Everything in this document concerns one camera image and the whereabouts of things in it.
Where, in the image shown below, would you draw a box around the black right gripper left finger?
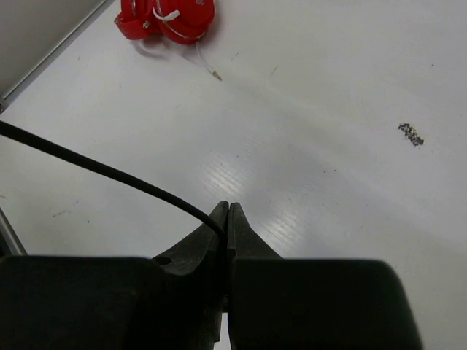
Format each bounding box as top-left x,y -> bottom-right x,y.
1,218 -> 225,349

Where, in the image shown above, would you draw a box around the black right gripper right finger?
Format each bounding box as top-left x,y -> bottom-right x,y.
227,203 -> 422,349

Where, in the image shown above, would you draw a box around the black headphone cable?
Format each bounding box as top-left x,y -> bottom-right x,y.
0,120 -> 231,314

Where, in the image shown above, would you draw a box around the red headphones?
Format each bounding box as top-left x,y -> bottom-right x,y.
114,0 -> 222,80

